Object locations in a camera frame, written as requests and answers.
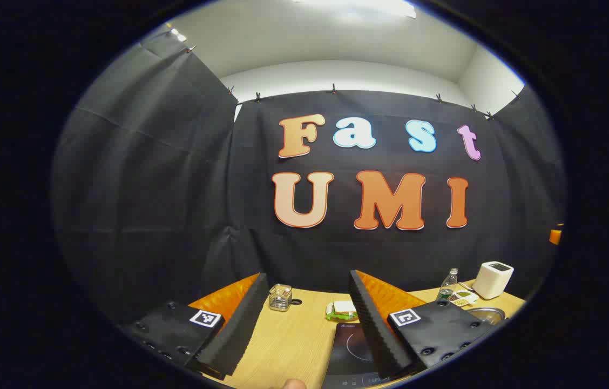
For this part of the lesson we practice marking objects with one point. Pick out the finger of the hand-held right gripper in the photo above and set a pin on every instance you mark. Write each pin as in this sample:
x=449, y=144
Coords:
x=556, y=236

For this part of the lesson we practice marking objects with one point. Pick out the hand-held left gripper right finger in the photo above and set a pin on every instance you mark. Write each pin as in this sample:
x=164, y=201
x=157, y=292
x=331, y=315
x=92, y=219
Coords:
x=377, y=335

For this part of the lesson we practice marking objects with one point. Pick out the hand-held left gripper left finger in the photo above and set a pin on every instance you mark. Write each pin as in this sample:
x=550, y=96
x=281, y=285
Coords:
x=239, y=329

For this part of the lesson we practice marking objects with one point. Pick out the black induction cooktop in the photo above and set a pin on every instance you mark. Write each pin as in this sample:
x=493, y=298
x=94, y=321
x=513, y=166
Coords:
x=345, y=351

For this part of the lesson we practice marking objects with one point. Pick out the plate with sandwich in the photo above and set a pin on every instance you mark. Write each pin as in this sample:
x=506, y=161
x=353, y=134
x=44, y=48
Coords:
x=342, y=310

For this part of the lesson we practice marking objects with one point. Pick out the white toaster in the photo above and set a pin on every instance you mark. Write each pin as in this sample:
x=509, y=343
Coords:
x=492, y=281

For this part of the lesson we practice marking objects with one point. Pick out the clear plastic water bottle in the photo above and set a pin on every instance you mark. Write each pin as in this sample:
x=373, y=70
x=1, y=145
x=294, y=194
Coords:
x=448, y=286

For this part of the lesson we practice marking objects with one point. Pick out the white divided dish of beans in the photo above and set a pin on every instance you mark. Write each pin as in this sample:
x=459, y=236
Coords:
x=464, y=296

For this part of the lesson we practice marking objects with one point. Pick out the black backdrop cloth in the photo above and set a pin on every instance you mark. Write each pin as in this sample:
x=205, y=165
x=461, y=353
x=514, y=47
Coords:
x=175, y=189

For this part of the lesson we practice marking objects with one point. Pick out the row of black backdrop clips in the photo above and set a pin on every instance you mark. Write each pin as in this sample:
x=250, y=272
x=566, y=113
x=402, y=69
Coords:
x=333, y=88

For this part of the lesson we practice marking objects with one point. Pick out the ceiling light panel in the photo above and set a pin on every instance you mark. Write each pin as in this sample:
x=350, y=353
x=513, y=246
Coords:
x=358, y=8

